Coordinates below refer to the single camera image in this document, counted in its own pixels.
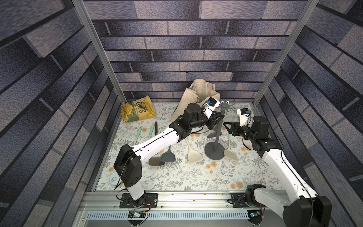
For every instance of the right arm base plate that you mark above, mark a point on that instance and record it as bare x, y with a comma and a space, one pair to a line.
238, 200

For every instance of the grey utensil rack stand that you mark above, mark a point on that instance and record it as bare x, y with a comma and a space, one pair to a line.
215, 150

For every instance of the circuit board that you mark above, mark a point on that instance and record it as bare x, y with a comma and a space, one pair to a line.
137, 214
255, 217

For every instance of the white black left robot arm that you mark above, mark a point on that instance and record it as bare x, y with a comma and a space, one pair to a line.
130, 159

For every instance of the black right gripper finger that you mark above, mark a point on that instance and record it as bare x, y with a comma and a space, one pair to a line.
229, 124
231, 131

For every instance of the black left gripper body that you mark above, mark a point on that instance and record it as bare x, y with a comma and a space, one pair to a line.
210, 122

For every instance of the mint handle cream spoon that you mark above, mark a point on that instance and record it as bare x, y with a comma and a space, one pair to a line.
137, 136

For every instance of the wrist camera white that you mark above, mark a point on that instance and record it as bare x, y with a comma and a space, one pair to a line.
244, 116
209, 106

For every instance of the white tin can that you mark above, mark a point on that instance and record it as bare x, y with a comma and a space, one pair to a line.
114, 179

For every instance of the left circuit board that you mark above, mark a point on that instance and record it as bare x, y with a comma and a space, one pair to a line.
137, 214

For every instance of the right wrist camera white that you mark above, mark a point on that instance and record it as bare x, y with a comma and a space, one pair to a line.
244, 116

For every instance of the yellow green chips bag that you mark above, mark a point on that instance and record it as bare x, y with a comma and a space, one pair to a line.
141, 109

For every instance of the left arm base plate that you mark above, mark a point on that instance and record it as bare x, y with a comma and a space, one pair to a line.
147, 200

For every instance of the beige canvas tote bag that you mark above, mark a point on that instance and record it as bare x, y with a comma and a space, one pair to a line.
199, 92

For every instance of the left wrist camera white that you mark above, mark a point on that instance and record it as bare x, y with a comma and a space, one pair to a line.
209, 106

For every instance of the wooden handle white utensil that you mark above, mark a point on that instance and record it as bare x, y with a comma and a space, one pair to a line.
193, 155

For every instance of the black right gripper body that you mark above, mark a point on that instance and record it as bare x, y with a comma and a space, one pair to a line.
234, 127

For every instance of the mint handle cream slotted turner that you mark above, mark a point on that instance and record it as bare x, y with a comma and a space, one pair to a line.
228, 152

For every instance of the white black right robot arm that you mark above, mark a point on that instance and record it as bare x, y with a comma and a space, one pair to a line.
304, 208

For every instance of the mint handle cream spatula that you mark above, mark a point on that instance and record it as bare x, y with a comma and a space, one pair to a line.
151, 131

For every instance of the aluminium rail frame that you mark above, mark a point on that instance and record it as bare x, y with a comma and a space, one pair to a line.
174, 209

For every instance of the right circuit board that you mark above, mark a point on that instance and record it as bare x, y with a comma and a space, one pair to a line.
255, 217

